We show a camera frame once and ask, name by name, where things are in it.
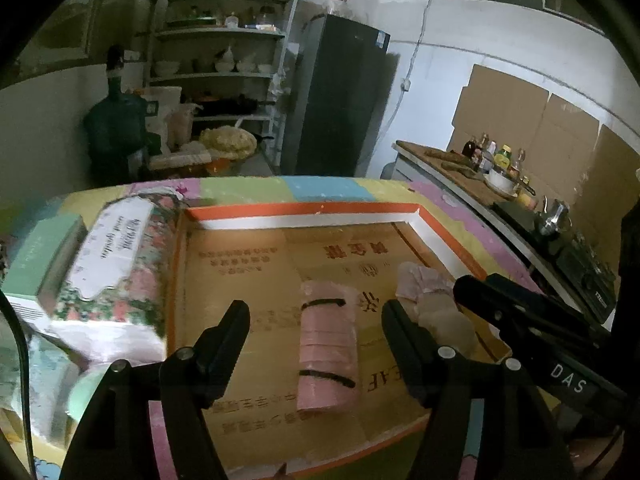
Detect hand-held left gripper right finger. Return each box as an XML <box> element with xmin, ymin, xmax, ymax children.
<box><xmin>381</xmin><ymin>299</ymin><xmax>568</xmax><ymax>480</ymax></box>

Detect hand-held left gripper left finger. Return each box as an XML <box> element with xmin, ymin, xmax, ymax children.
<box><xmin>59</xmin><ymin>300</ymin><xmax>251</xmax><ymax>480</ymax></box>

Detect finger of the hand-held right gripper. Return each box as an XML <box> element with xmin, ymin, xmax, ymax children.
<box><xmin>486</xmin><ymin>273</ymin><xmax>614</xmax><ymax>337</ymax></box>
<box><xmin>452</xmin><ymin>274</ymin><xmax>590</xmax><ymax>357</ymax></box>

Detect pink cloth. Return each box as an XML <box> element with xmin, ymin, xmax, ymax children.
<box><xmin>396</xmin><ymin>261</ymin><xmax>480</xmax><ymax>356</ymax></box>

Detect pink towel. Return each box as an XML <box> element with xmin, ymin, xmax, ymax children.
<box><xmin>296</xmin><ymin>281</ymin><xmax>361</xmax><ymax>416</ymax></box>

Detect orange rimmed cardboard box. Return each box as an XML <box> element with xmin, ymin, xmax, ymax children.
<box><xmin>147</xmin><ymin>202</ymin><xmax>546</xmax><ymax>480</ymax></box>

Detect black gas stove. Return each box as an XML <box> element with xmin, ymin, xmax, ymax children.
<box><xmin>552</xmin><ymin>237</ymin><xmax>618</xmax><ymax>323</ymax></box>

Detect steel kettle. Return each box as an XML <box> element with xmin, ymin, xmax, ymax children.
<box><xmin>536</xmin><ymin>199</ymin><xmax>572</xmax><ymax>237</ymax></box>

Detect black induction cooker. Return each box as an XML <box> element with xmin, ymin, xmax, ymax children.
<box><xmin>492</xmin><ymin>200</ymin><xmax>551</xmax><ymax>233</ymax></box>

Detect white bowl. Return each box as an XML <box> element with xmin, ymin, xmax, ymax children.
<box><xmin>484</xmin><ymin>167</ymin><xmax>518</xmax><ymax>196</ymax></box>

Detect kitchen cleaver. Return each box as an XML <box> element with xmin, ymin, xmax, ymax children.
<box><xmin>441</xmin><ymin>161</ymin><xmax>485</xmax><ymax>179</ymax></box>

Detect white kitchen counter cabinet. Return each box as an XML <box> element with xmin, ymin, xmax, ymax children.
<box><xmin>391</xmin><ymin>140</ymin><xmax>621</xmax><ymax>331</ymax></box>

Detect floral tissue pack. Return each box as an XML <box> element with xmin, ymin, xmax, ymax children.
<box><xmin>50</xmin><ymin>194</ymin><xmax>193</xmax><ymax>366</ymax></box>

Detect cluster of condiment bottles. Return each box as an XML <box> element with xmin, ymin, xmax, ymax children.
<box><xmin>461</xmin><ymin>134</ymin><xmax>531</xmax><ymax>181</ymax></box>

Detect wooden rolling pin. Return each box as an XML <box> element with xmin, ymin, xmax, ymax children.
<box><xmin>424</xmin><ymin>146</ymin><xmax>470</xmax><ymax>162</ymax></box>

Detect wooden cutting board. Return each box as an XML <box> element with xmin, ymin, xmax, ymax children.
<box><xmin>397</xmin><ymin>140</ymin><xmax>506</xmax><ymax>207</ymax></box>

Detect bamboo steamer tray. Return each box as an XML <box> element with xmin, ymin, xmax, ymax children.
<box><xmin>149</xmin><ymin>152</ymin><xmax>212</xmax><ymax>171</ymax></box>

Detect pale yellow cabbage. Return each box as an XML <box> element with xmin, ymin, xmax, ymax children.
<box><xmin>199</xmin><ymin>127</ymin><xmax>257</xmax><ymax>162</ymax></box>

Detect pale green carton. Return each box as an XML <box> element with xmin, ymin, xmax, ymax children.
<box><xmin>5</xmin><ymin>212</ymin><xmax>88</xmax><ymax>311</ymax></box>

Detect white ribbed box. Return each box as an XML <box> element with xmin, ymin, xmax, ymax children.
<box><xmin>0</xmin><ymin>294</ymin><xmax>51</xmax><ymax>341</ymax></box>

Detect pink plastic bag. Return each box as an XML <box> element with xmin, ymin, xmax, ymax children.
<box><xmin>167</xmin><ymin>104</ymin><xmax>200</xmax><ymax>153</ymax></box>

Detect black pans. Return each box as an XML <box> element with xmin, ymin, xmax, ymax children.
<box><xmin>192</xmin><ymin>91</ymin><xmax>263</xmax><ymax>117</ymax></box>

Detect dark grey refrigerator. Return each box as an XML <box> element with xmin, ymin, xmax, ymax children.
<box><xmin>295</xmin><ymin>14</ymin><xmax>392</xmax><ymax>177</ymax></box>

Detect blue water jug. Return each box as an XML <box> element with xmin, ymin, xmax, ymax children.
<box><xmin>82</xmin><ymin>45</ymin><xmax>151</xmax><ymax>181</ymax></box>

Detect white sack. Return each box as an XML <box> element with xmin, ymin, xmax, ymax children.
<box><xmin>141</xmin><ymin>86</ymin><xmax>183</xmax><ymax>153</ymax></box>

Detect row of white bowls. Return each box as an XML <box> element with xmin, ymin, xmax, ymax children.
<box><xmin>152</xmin><ymin>46</ymin><xmax>275</xmax><ymax>76</ymax></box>

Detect white metal shelf rack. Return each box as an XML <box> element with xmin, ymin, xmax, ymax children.
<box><xmin>145</xmin><ymin>0</ymin><xmax>301</xmax><ymax>171</ymax></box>

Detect row of jars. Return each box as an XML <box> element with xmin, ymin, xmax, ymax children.
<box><xmin>167</xmin><ymin>5</ymin><xmax>281</xmax><ymax>31</ymax></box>

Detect interior glass window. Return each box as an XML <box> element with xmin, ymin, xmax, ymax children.
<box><xmin>20</xmin><ymin>0</ymin><xmax>166</xmax><ymax>73</ymax></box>

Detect cardboard wall sheets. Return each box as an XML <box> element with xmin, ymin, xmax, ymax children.
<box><xmin>450</xmin><ymin>64</ymin><xmax>640</xmax><ymax>246</ymax></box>

